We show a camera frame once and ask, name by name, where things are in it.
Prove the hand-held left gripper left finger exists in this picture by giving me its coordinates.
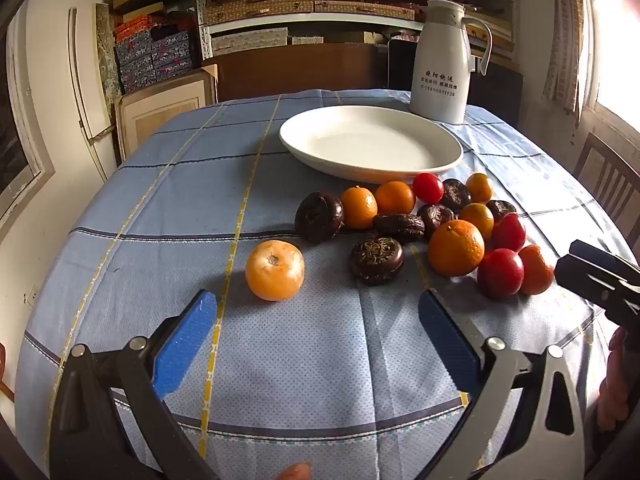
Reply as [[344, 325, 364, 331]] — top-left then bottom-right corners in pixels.
[[49, 289, 221, 480]]

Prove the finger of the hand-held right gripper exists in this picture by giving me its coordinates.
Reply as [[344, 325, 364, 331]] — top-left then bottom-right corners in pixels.
[[570, 240, 640, 286], [554, 256, 640, 328]]

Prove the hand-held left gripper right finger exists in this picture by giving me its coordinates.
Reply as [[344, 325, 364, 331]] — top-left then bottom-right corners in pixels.
[[417, 289, 586, 480]]

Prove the small orange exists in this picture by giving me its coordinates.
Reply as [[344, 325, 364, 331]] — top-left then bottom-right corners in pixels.
[[457, 202, 496, 240], [374, 181, 417, 216], [517, 244, 556, 296], [465, 172, 494, 204], [340, 186, 378, 230]]

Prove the red plum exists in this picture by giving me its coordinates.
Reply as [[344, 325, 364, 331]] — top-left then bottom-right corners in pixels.
[[412, 172, 445, 205], [476, 248, 525, 300], [491, 212, 527, 252]]

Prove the large orange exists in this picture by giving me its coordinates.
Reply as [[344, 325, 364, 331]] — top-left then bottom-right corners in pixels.
[[428, 219, 486, 277]]

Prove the dark brown wrinkled fruit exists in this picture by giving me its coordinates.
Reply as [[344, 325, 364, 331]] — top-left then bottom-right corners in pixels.
[[349, 236, 405, 287], [486, 200, 517, 221], [440, 178, 472, 211], [294, 191, 345, 245], [417, 203, 456, 238], [372, 212, 426, 243]]

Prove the large pale tangerine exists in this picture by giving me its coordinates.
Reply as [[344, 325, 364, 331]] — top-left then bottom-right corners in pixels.
[[245, 240, 306, 302]]

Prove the white oval plate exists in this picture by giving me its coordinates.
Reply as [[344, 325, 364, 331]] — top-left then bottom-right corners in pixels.
[[279, 105, 465, 185]]

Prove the person's right hand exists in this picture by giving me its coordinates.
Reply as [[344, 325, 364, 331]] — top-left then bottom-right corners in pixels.
[[597, 327, 632, 433]]

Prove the person's left hand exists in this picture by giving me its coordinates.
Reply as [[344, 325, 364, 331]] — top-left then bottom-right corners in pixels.
[[277, 461, 312, 480]]

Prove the wooden chair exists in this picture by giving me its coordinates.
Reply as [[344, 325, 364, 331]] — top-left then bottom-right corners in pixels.
[[574, 132, 640, 223]]

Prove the blue checked tablecloth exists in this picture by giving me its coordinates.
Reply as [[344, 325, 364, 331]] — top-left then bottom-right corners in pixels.
[[15, 89, 626, 480]]

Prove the bright window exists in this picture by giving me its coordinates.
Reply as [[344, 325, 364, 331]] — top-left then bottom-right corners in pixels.
[[582, 0, 640, 121]]

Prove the wooden framed panel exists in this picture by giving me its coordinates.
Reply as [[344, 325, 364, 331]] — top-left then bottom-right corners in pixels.
[[114, 71, 218, 163]]

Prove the beige curtain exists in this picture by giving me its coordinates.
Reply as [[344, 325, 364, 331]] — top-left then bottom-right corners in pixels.
[[542, 0, 596, 113]]

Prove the white thermos jug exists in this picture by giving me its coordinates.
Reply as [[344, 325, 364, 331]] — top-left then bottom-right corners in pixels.
[[409, 0, 493, 126]]

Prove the white framed dark window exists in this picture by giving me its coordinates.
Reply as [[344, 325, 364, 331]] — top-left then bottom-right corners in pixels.
[[0, 5, 56, 231]]

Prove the white leaning board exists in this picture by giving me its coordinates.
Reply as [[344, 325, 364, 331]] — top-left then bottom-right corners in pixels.
[[68, 7, 117, 181]]

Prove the stack of blue patterned boxes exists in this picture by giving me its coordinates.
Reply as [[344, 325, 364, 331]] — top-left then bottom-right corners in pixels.
[[114, 27, 196, 93]]

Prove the brown board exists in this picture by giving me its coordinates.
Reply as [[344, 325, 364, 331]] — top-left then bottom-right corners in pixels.
[[202, 42, 390, 103]]

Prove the marble slab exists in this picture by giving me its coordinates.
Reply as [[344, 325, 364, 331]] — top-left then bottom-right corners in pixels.
[[95, 2, 123, 96]]

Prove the woven beige box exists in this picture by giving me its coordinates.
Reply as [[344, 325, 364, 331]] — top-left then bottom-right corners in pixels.
[[205, 0, 315, 26]]

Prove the white metal shelf rack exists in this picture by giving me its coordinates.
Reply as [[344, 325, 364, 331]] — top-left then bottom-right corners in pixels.
[[195, 0, 516, 61]]

